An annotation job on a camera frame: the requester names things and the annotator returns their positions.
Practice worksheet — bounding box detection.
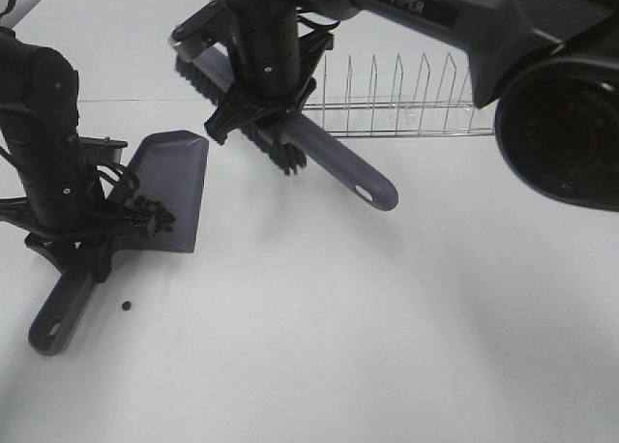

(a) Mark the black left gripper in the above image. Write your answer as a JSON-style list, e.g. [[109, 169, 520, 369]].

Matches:
[[1, 190, 156, 282]]

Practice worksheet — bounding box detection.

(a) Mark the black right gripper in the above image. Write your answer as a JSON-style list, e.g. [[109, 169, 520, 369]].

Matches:
[[205, 7, 335, 144]]

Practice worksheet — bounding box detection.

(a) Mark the pile of coffee beans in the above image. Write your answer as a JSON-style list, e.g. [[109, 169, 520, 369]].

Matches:
[[133, 195, 176, 234]]

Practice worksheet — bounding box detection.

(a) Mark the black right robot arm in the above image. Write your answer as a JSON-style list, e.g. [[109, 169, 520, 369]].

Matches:
[[199, 0, 618, 212]]

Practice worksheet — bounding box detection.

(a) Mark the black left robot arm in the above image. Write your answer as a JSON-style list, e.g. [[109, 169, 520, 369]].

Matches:
[[1, 28, 156, 281]]

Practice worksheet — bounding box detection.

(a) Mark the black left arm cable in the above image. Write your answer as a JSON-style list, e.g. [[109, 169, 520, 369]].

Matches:
[[91, 162, 141, 212]]

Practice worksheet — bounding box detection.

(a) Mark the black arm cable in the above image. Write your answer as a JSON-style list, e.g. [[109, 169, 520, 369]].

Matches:
[[297, 12, 342, 33], [91, 162, 141, 212]]

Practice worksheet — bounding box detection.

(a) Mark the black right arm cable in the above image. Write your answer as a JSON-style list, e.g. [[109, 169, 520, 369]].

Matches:
[[297, 12, 342, 33]]

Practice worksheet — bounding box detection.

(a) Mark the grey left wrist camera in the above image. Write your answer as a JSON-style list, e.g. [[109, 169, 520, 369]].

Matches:
[[79, 136, 129, 163]]

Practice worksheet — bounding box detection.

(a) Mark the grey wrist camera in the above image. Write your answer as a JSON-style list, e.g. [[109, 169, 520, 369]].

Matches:
[[79, 136, 129, 163], [169, 0, 233, 63]]

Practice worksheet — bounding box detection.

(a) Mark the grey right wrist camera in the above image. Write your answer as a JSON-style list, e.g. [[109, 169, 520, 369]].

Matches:
[[169, 0, 233, 63]]

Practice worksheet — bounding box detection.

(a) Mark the chrome wire dish rack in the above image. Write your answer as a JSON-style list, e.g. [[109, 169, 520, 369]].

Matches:
[[304, 51, 496, 138]]

